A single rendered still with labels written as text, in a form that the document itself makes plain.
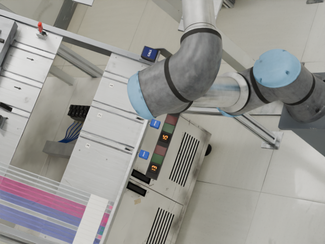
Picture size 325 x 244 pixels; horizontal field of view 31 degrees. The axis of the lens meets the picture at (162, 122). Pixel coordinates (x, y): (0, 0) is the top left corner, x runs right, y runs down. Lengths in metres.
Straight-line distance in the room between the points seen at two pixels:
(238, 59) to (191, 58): 1.13
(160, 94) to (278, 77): 0.42
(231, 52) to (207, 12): 1.02
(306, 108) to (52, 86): 1.31
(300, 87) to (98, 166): 0.70
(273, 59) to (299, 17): 1.15
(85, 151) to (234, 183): 0.84
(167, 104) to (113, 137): 0.64
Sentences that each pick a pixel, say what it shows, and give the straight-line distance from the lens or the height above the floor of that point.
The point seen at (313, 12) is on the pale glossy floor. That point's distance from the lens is 2.79.
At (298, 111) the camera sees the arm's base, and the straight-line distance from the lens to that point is 1.77.
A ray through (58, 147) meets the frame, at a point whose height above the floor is 0.66.
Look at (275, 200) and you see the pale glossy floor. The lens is 2.45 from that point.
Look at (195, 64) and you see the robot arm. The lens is 1.31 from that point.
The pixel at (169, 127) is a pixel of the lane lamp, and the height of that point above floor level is 0.66.
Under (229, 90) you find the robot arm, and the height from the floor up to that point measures 0.85.
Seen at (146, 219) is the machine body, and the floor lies 0.27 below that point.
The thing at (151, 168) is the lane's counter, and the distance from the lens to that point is 1.95.
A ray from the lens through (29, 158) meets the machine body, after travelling 2.60.
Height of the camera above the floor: 1.97
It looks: 41 degrees down
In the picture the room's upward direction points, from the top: 58 degrees counter-clockwise
